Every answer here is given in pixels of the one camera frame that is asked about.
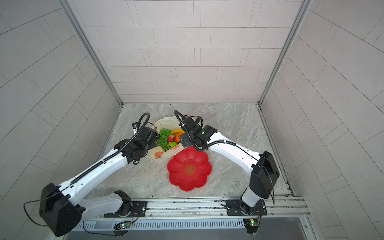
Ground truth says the left green circuit board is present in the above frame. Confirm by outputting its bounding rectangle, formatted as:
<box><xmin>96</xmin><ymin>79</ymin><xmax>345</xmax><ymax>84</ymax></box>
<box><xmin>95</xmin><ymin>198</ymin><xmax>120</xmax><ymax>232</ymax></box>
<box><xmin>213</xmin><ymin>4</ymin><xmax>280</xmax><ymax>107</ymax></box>
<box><xmin>114</xmin><ymin>221</ymin><xmax>133</xmax><ymax>231</ymax></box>

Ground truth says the red flower-shaped plate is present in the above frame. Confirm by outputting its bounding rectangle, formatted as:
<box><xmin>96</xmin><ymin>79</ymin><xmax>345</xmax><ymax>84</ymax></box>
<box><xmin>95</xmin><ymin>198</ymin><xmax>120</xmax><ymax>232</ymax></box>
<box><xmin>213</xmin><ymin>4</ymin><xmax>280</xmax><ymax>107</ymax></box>
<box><xmin>167</xmin><ymin>147</ymin><xmax>213</xmax><ymax>192</ymax></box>

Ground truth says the cream plastic shopping bag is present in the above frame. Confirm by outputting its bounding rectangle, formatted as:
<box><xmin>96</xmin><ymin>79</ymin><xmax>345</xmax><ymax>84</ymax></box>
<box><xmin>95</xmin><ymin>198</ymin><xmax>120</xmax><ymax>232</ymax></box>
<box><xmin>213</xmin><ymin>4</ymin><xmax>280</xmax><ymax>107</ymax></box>
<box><xmin>147</xmin><ymin>117</ymin><xmax>184</xmax><ymax>161</ymax></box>

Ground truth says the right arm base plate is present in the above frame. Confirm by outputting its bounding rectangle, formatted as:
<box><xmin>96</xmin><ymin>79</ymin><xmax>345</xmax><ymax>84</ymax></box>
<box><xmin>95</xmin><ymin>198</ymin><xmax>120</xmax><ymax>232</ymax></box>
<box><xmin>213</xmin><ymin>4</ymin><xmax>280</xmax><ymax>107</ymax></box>
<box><xmin>221</xmin><ymin>199</ymin><xmax>268</xmax><ymax>217</ymax></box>

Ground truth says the fake green grapes bunch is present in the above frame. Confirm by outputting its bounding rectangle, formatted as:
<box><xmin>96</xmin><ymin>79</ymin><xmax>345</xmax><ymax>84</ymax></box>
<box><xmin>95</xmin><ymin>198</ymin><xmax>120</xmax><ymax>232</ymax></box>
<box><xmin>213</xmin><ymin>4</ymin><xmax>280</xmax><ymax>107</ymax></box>
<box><xmin>158</xmin><ymin>128</ymin><xmax>172</xmax><ymax>152</ymax></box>

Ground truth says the fake orange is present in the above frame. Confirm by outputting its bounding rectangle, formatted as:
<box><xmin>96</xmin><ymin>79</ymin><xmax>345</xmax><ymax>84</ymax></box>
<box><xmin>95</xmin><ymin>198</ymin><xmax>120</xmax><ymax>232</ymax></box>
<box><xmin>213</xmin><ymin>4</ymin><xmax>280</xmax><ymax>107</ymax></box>
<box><xmin>176</xmin><ymin>133</ymin><xmax>183</xmax><ymax>144</ymax></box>

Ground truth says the right green circuit board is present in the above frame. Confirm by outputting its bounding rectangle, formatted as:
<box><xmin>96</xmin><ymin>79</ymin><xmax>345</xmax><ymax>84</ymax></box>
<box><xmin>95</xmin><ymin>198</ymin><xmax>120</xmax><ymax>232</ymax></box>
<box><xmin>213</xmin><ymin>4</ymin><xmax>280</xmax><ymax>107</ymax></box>
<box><xmin>243</xmin><ymin>219</ymin><xmax>260</xmax><ymax>229</ymax></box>

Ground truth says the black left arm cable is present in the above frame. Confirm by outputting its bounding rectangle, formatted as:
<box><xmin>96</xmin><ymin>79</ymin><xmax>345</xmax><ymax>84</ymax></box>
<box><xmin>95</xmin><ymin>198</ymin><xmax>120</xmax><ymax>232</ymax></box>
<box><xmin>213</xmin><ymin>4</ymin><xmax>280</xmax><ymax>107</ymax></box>
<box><xmin>23</xmin><ymin>194</ymin><xmax>61</xmax><ymax>228</ymax></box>

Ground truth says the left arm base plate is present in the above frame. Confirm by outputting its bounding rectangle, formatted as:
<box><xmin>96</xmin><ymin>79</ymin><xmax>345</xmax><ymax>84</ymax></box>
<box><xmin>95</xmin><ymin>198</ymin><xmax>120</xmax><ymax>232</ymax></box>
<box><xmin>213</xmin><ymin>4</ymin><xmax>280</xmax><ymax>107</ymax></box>
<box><xmin>104</xmin><ymin>201</ymin><xmax>148</xmax><ymax>219</ymax></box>

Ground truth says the perforated metal vent strip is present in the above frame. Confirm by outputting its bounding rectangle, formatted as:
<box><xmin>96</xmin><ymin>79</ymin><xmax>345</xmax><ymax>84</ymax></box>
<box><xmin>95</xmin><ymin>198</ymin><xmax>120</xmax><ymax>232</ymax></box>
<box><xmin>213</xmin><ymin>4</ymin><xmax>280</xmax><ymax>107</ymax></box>
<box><xmin>74</xmin><ymin>219</ymin><xmax>245</xmax><ymax>232</ymax></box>

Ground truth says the green circuit board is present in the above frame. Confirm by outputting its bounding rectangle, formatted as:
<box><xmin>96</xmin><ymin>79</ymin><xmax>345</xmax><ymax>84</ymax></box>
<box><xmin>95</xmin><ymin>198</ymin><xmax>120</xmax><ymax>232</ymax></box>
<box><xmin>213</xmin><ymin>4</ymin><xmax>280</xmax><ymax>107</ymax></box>
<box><xmin>243</xmin><ymin>219</ymin><xmax>260</xmax><ymax>229</ymax></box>
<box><xmin>114</xmin><ymin>221</ymin><xmax>133</xmax><ymax>231</ymax></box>

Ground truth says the fake yellow banana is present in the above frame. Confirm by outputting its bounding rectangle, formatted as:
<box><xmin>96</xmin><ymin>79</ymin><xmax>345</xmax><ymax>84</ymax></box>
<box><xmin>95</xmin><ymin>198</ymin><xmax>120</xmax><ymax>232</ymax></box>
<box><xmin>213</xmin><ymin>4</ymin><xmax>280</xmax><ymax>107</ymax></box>
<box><xmin>171</xmin><ymin>129</ymin><xmax>185</xmax><ymax>135</ymax></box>

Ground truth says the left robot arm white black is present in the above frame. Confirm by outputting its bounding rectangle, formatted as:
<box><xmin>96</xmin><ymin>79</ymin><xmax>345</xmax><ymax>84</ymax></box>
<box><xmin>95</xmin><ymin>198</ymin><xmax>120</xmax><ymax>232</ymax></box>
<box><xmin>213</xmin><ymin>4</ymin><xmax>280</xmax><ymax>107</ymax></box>
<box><xmin>39</xmin><ymin>126</ymin><xmax>160</xmax><ymax>237</ymax></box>

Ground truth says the fake red strawberry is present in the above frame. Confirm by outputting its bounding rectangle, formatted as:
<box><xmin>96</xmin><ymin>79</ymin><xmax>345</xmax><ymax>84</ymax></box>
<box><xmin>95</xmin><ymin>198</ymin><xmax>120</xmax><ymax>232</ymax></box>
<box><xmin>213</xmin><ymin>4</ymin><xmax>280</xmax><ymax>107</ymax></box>
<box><xmin>168</xmin><ymin>134</ymin><xmax>176</xmax><ymax>143</ymax></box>

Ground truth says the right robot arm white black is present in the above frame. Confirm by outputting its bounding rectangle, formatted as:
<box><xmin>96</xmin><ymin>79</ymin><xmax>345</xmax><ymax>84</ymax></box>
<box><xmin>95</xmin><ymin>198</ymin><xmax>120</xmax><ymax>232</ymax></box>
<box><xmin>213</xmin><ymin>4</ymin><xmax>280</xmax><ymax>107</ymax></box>
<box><xmin>174</xmin><ymin>110</ymin><xmax>280</xmax><ymax>209</ymax></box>

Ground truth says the aluminium mounting rail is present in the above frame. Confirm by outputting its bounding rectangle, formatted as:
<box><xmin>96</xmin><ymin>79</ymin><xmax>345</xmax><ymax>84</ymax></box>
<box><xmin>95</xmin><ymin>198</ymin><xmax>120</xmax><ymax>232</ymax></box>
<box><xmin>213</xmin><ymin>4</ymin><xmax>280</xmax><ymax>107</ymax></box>
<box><xmin>75</xmin><ymin>194</ymin><xmax>311</xmax><ymax>221</ymax></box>

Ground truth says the fake green apple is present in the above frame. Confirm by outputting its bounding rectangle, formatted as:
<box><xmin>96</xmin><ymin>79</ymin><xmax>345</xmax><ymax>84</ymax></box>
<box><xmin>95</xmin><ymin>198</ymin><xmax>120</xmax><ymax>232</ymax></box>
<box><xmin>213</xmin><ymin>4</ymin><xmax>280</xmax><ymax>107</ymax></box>
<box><xmin>167</xmin><ymin>142</ymin><xmax>178</xmax><ymax>150</ymax></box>

